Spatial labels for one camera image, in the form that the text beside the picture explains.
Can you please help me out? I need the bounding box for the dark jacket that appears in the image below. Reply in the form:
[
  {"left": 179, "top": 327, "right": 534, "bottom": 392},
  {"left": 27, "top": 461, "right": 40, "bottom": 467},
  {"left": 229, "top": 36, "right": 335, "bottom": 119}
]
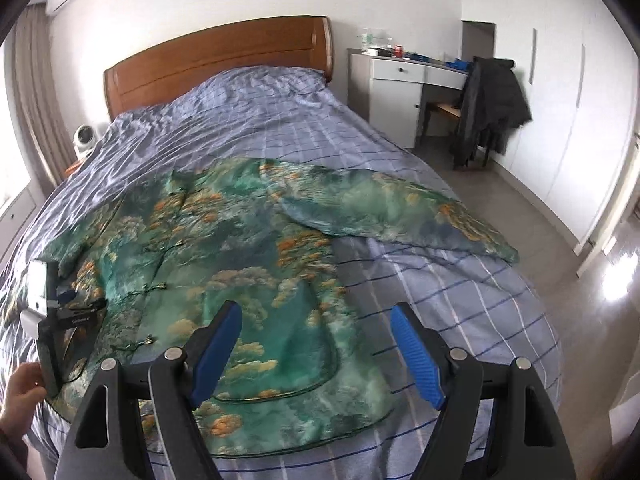
[{"left": 450, "top": 56, "right": 533, "bottom": 170}]

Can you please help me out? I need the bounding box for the wooden chair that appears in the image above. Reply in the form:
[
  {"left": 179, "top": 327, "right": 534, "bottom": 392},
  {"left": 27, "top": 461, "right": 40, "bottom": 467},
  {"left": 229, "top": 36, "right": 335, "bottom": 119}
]
[{"left": 419, "top": 57, "right": 516, "bottom": 168}]

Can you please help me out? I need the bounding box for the bed with blue checked cover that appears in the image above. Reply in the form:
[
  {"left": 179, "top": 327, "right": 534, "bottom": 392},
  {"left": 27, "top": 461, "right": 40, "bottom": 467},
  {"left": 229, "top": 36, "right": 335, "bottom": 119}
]
[{"left": 0, "top": 66, "right": 566, "bottom": 480}]

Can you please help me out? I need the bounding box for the white wardrobe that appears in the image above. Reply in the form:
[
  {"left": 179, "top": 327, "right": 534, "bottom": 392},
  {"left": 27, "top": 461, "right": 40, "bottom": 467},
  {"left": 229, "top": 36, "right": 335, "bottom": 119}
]
[{"left": 460, "top": 0, "right": 640, "bottom": 281}]

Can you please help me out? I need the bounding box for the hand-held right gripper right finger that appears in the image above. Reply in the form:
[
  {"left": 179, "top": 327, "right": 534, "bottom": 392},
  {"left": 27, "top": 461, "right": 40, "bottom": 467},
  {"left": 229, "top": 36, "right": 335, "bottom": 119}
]
[{"left": 390, "top": 302, "right": 576, "bottom": 480}]

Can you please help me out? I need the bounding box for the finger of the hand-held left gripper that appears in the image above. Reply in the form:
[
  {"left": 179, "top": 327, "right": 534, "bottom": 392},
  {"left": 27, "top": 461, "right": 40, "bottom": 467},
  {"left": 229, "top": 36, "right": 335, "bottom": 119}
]
[{"left": 56, "top": 287, "right": 109, "bottom": 333}]

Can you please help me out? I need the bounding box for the beige curtain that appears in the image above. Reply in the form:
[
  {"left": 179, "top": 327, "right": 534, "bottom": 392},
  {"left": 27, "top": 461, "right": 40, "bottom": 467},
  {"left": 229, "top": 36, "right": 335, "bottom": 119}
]
[{"left": 10, "top": 5, "right": 76, "bottom": 188}]

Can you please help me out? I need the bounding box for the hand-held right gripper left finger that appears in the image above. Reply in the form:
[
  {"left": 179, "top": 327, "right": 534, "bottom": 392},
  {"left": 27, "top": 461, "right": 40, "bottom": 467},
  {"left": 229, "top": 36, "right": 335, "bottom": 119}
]
[{"left": 54, "top": 300, "right": 244, "bottom": 480}]

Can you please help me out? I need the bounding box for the person's left hand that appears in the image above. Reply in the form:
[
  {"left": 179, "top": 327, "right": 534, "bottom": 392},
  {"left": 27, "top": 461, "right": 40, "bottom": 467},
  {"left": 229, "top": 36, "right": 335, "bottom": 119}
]
[{"left": 0, "top": 362, "right": 51, "bottom": 456}]

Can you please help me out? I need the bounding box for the green floral jacket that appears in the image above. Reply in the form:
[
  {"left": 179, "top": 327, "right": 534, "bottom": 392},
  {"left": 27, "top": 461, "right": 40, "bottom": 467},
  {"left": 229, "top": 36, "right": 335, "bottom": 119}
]
[{"left": 47, "top": 156, "right": 521, "bottom": 458}]

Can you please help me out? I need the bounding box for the small white fan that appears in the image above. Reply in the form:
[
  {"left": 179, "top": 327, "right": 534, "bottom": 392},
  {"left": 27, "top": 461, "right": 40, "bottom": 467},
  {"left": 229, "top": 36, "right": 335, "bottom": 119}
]
[{"left": 72, "top": 124, "right": 108, "bottom": 161}]

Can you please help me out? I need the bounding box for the wooden headboard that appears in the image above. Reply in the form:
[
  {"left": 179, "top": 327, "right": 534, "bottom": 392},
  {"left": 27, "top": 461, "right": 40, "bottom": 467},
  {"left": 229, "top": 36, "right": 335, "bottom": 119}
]
[{"left": 103, "top": 16, "right": 334, "bottom": 122}]

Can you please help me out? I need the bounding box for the white desk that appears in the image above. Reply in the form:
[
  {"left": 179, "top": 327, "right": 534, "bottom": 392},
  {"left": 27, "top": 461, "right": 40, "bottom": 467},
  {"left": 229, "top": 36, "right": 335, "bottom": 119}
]
[{"left": 347, "top": 49, "right": 473, "bottom": 150}]

